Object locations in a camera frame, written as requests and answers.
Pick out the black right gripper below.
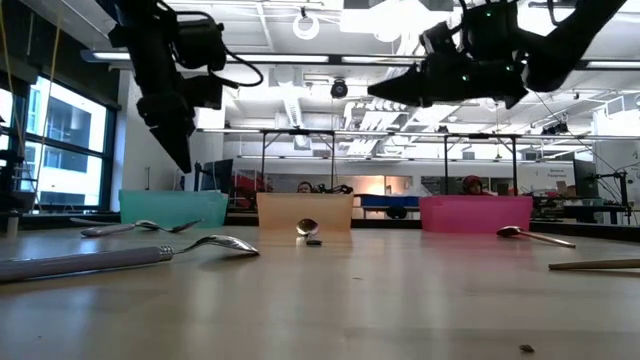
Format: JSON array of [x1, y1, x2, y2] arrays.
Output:
[[367, 49, 530, 110]]

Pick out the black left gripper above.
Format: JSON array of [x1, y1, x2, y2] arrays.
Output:
[[135, 74, 197, 175]]

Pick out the small lavender-handled spoon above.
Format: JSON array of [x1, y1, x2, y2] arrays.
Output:
[[79, 219, 162, 239]]

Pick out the large lavender-handled spoon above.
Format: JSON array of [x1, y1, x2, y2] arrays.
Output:
[[0, 234, 261, 284]]

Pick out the wooden utensil handle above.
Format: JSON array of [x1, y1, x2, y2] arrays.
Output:
[[547, 257, 640, 272]]

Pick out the dark monitor on stand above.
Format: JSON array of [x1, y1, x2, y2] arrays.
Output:
[[198, 158, 235, 194]]

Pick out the teal plastic bin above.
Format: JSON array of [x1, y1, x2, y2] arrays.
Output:
[[118, 189, 230, 230]]

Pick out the black ceiling spotlight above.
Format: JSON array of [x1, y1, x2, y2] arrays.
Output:
[[329, 77, 350, 100]]

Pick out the red fabric item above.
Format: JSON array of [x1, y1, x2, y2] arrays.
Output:
[[233, 173, 275, 209]]

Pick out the person with red headwear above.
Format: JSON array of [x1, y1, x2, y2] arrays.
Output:
[[460, 174, 487, 197]]

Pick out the large black-framed window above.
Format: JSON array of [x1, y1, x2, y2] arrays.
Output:
[[0, 74, 119, 211]]

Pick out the blue storage bins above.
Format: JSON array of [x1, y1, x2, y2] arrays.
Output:
[[358, 194, 422, 208]]

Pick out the overhead light bar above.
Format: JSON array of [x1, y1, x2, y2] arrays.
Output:
[[79, 48, 640, 72]]

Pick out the pink plastic bin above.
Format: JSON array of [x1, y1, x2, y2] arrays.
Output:
[[418, 194, 535, 235]]

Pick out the orange plastic bin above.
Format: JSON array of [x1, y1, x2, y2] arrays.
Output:
[[256, 192, 356, 233]]

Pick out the tall dark monitor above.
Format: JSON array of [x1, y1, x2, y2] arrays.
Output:
[[572, 158, 600, 199]]

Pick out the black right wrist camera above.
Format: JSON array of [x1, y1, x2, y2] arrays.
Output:
[[419, 20, 465, 57]]

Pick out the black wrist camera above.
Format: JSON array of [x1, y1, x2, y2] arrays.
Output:
[[419, 20, 465, 57], [180, 74, 225, 111]]

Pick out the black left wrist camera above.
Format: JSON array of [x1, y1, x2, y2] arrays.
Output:
[[180, 74, 225, 111]]

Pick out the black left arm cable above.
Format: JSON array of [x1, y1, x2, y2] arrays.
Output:
[[209, 45, 265, 90]]

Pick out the white hanging ring light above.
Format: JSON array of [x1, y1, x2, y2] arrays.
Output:
[[291, 6, 322, 42]]

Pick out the black table edge rail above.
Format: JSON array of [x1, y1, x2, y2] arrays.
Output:
[[0, 211, 640, 243]]

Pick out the small white post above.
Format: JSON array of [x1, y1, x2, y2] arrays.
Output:
[[4, 211, 22, 239]]

